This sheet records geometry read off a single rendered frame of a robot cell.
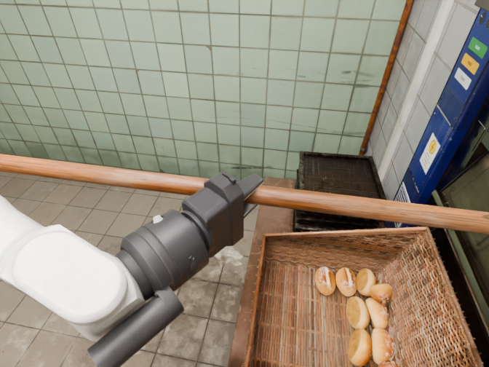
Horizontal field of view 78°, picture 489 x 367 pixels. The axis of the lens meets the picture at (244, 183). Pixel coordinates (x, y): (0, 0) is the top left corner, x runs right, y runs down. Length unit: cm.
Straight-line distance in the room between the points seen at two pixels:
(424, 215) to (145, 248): 36
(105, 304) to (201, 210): 14
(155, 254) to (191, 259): 4
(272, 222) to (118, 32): 131
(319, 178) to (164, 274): 85
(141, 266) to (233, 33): 146
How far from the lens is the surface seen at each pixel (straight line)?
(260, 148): 195
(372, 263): 111
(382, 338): 99
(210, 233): 38
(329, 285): 104
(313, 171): 115
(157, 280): 35
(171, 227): 36
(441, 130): 103
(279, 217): 127
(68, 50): 215
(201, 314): 168
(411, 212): 47
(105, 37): 198
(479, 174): 93
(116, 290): 33
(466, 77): 98
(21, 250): 36
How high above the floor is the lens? 151
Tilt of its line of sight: 41 degrees down
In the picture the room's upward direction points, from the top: straight up
